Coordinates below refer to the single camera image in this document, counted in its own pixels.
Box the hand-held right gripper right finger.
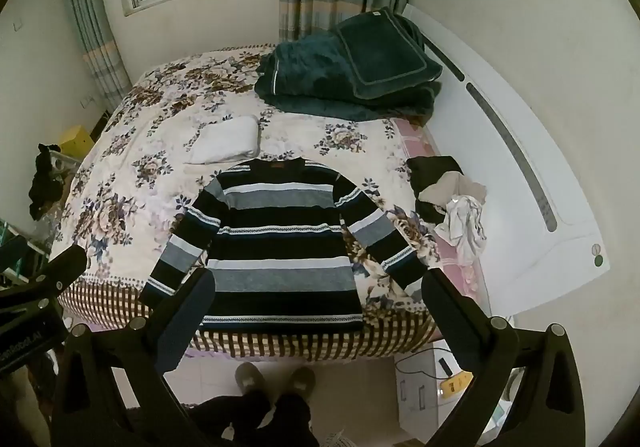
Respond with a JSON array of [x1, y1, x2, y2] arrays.
[[421, 268, 586, 447]]

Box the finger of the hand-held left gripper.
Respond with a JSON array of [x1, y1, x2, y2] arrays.
[[0, 244, 89, 310], [0, 234, 31, 274]]

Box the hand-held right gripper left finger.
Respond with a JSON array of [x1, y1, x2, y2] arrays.
[[50, 268, 221, 447]]

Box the striped knit sweater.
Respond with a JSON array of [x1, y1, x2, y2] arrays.
[[139, 157, 432, 333]]

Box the hanging black clothes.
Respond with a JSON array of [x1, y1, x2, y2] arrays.
[[27, 143, 68, 222]]

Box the pile of dark and white clothes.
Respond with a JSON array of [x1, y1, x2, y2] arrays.
[[392, 120, 488, 328]]

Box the small yellow device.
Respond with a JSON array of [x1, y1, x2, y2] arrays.
[[440, 369, 474, 400]]

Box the white crumpled garment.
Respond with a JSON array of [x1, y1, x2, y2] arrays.
[[434, 196, 487, 266]]

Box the white bedside cabinet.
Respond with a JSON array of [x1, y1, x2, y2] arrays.
[[395, 344, 506, 428]]

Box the grey slipper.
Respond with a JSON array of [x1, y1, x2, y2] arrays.
[[235, 362, 271, 398], [287, 366, 317, 398]]

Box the cluttered storage rack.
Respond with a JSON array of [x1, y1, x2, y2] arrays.
[[30, 147, 86, 238]]

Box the yellow box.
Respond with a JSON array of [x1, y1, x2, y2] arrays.
[[59, 124, 96, 160]]

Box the beige garment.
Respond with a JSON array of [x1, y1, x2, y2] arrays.
[[419, 172, 487, 208]]

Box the black garment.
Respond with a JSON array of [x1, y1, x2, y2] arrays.
[[407, 156, 463, 224]]

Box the white bed headboard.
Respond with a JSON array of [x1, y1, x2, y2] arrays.
[[400, 2, 611, 318]]

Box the floral bed quilt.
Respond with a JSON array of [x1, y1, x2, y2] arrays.
[[49, 44, 443, 360]]

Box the white folded cloth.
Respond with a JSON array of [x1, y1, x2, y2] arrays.
[[184, 116, 261, 165]]

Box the narrow green curtain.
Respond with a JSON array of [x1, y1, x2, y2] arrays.
[[60, 0, 133, 115]]

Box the dark green fleece blanket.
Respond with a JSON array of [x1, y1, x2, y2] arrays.
[[254, 7, 444, 124]]

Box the dark green pillow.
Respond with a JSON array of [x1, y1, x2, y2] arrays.
[[334, 10, 444, 100]]

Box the thin black cable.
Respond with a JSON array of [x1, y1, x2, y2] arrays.
[[396, 347, 451, 376]]

